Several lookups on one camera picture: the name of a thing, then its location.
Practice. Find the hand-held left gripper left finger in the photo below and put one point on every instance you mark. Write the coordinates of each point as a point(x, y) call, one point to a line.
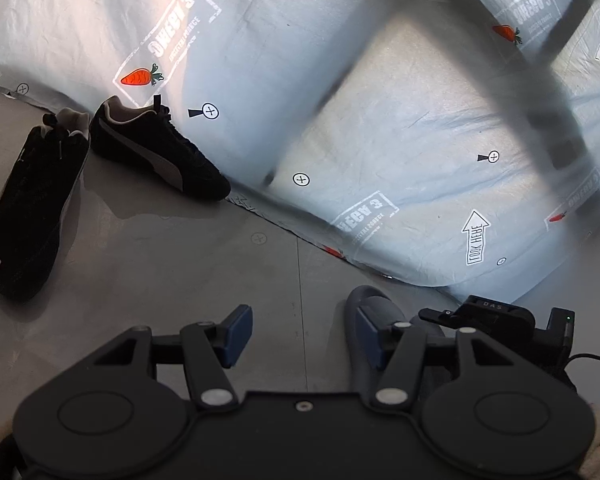
point(237, 335)

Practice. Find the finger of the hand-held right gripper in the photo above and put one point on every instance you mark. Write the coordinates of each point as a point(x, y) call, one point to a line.
point(485, 312)

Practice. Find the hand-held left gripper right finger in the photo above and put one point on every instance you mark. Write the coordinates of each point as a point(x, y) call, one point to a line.
point(372, 337)

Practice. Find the dark grey slide sandal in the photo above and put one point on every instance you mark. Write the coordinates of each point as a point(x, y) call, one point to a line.
point(367, 300)

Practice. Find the black suede sneaker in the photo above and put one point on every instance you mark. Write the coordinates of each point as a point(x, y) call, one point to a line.
point(30, 215)
point(160, 152)

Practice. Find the printed silver backdrop sheet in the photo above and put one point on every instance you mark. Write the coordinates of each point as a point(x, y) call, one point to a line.
point(330, 60)

